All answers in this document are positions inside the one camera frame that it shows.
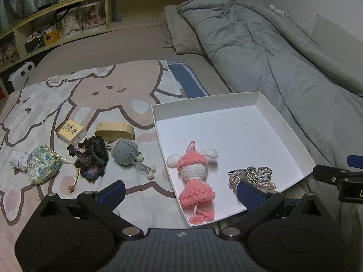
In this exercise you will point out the oval wooden box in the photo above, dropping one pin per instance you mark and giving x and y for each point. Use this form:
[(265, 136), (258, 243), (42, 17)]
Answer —
[(113, 130)]

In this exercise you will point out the dark storage box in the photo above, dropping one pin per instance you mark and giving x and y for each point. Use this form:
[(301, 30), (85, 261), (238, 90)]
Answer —
[(34, 46)]

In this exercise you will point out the small gold card box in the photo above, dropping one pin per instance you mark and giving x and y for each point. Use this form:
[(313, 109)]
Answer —
[(69, 129)]

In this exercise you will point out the boxed doll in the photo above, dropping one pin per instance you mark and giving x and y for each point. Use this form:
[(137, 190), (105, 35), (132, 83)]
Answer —
[(8, 53), (93, 17), (71, 24)]

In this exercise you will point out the dark crochet flower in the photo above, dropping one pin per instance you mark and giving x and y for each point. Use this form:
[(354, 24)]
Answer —
[(90, 155)]

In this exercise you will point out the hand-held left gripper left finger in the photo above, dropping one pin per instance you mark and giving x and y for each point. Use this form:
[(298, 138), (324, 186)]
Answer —
[(113, 193)]

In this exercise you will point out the white appliance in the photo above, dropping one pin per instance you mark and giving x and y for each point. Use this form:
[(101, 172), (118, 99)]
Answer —
[(21, 76)]

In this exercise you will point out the pink crochet doll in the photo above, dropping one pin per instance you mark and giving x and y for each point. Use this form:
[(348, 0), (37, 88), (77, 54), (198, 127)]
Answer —
[(192, 170)]

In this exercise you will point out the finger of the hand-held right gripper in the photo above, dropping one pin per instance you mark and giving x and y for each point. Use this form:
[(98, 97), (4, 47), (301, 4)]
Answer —
[(356, 161), (329, 173)]

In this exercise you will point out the white cardboard box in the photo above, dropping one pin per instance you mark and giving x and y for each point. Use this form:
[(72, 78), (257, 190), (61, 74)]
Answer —
[(227, 130)]

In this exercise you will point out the cartoon printed blanket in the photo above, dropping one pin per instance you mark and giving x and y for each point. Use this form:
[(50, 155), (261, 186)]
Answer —
[(113, 90)]

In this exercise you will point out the blue towel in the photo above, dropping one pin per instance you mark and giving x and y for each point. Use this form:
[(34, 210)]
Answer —
[(187, 79)]

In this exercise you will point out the wooden headboard shelf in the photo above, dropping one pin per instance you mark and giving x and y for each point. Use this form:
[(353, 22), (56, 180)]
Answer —
[(113, 5)]

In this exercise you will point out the red box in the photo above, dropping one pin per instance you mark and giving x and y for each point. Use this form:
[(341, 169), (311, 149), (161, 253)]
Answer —
[(2, 93)]

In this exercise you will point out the yellow bag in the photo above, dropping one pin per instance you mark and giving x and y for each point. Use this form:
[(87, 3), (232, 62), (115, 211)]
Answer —
[(52, 37)]

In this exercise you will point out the fluffy beige pillow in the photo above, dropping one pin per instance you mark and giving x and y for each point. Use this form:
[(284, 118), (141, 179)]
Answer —
[(178, 36)]

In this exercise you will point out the white charger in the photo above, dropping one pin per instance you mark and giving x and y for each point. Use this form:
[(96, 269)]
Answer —
[(277, 9)]

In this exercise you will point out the grey duvet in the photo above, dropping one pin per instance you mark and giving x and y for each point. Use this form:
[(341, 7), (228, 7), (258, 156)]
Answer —
[(269, 48)]

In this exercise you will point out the grey crochet ball toy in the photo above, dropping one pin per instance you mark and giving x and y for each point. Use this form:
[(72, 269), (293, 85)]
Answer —
[(123, 151)]

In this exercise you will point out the white crochet ornament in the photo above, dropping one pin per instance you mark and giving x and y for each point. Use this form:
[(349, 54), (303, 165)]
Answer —
[(18, 158)]

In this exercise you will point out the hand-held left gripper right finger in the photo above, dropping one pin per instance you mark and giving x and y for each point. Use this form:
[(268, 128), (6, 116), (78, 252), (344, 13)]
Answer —
[(249, 197)]

